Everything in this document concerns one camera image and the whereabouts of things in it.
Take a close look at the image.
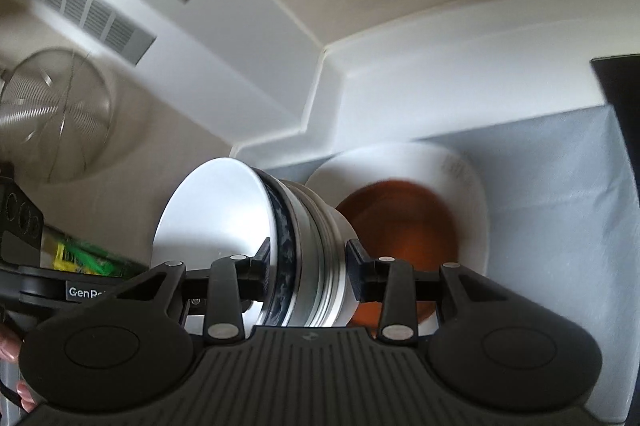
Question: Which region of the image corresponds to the person's left hand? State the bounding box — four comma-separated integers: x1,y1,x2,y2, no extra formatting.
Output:
0,323,39,413

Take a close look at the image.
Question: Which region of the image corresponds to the brown round plate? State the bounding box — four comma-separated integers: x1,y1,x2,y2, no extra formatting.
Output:
334,177,460,328

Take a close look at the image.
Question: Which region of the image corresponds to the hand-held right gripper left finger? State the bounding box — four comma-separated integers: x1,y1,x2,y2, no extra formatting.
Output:
119,237,275,342

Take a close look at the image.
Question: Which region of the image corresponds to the white square floral plate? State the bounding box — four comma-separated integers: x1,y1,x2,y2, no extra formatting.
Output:
304,141,489,338

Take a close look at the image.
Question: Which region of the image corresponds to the white bowl with blue pattern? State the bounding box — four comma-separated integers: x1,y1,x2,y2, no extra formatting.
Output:
152,157,297,328

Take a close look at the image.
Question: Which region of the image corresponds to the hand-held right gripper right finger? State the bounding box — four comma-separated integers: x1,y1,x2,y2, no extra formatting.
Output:
345,239,497,342

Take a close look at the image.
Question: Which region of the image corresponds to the grey counter mat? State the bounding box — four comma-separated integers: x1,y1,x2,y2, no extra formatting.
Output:
260,103,640,425

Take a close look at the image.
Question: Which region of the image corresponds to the green snack packet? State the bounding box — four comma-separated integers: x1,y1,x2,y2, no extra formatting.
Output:
42,226,152,280

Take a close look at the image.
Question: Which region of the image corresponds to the wire mesh skimmer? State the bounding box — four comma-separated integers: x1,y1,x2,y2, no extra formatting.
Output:
0,47,114,185

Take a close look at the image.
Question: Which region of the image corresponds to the black gas stove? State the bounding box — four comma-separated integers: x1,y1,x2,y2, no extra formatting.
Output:
589,53,640,188

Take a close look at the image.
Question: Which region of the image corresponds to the wide grey vent grille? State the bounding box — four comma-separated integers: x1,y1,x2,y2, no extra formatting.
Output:
0,0,157,68

